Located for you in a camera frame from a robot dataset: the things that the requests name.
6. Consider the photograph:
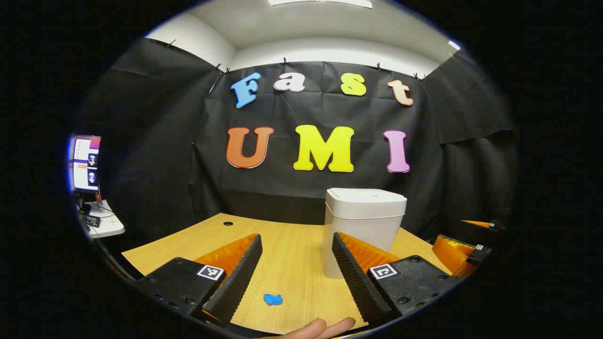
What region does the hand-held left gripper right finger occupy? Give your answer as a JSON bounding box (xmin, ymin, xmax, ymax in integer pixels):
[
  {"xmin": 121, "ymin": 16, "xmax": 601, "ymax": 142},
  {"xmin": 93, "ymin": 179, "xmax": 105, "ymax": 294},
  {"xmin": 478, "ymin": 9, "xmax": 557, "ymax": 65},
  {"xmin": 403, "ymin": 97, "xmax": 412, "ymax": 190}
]
[{"xmin": 332, "ymin": 232, "xmax": 460, "ymax": 326}]

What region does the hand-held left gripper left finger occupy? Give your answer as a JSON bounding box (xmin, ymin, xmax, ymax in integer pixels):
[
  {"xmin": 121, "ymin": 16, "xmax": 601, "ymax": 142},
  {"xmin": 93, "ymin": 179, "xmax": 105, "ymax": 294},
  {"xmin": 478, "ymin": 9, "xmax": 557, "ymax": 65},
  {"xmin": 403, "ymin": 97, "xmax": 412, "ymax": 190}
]
[{"xmin": 136, "ymin": 233, "xmax": 263, "ymax": 328}]

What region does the white desktop garbage bin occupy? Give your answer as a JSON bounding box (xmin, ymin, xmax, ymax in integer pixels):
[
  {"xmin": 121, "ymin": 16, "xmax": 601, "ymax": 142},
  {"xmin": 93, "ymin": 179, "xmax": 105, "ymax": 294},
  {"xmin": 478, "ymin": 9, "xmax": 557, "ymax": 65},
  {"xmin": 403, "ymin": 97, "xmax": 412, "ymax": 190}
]
[{"xmin": 322, "ymin": 188, "xmax": 407, "ymax": 280}]

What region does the wooden desktop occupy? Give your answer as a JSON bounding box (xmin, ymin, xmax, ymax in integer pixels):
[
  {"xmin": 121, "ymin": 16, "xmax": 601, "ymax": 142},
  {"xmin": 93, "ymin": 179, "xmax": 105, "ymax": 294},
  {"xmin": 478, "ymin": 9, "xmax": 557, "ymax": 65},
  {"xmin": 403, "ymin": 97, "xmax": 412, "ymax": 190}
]
[{"xmin": 122, "ymin": 213, "xmax": 455, "ymax": 335}]

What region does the white side table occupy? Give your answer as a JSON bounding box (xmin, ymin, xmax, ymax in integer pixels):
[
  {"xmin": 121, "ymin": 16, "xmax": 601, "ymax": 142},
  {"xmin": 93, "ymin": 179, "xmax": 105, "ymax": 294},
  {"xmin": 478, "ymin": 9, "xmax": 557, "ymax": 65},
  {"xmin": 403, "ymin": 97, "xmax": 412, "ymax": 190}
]
[{"xmin": 78, "ymin": 200, "xmax": 126, "ymax": 239}]

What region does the black backdrop cloth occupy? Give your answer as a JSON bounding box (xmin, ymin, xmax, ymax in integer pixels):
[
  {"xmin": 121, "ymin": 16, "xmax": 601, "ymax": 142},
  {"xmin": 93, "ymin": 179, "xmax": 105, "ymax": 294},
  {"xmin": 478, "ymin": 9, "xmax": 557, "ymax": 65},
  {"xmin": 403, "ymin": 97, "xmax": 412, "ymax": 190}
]
[{"xmin": 78, "ymin": 38, "xmax": 519, "ymax": 245}]

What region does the computer monitor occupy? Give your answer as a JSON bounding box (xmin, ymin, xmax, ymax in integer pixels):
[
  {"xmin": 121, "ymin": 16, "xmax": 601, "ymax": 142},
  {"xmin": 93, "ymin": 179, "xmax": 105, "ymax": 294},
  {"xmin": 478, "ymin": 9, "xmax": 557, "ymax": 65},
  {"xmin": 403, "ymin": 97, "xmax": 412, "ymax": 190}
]
[{"xmin": 70, "ymin": 136, "xmax": 102, "ymax": 194}]

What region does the ceiling light panel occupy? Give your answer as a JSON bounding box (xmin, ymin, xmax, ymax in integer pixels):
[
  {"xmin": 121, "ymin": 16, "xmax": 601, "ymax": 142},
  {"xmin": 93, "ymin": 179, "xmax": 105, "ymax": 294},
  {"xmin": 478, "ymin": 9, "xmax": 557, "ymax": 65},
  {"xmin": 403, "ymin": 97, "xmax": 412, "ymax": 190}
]
[{"xmin": 269, "ymin": 0, "xmax": 373, "ymax": 9}]

